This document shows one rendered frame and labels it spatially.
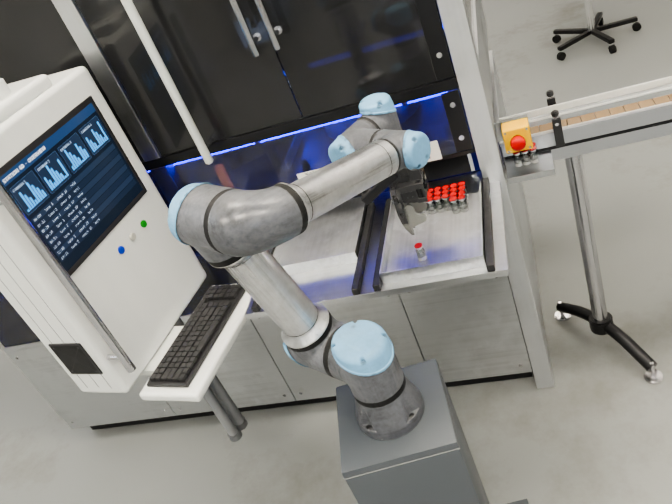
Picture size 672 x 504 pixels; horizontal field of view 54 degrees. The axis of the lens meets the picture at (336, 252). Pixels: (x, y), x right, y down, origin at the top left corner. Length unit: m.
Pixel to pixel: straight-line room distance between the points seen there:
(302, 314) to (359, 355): 0.14
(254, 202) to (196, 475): 1.83
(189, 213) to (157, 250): 0.86
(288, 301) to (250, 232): 0.27
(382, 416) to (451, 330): 0.93
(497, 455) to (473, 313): 0.48
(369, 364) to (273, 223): 0.38
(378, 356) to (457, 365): 1.12
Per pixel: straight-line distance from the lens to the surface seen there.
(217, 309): 1.98
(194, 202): 1.16
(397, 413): 1.42
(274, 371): 2.56
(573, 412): 2.43
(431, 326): 2.28
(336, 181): 1.18
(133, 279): 1.94
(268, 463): 2.65
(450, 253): 1.70
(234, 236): 1.09
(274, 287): 1.28
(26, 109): 1.78
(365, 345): 1.33
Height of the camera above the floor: 1.88
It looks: 32 degrees down
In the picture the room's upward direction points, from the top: 23 degrees counter-clockwise
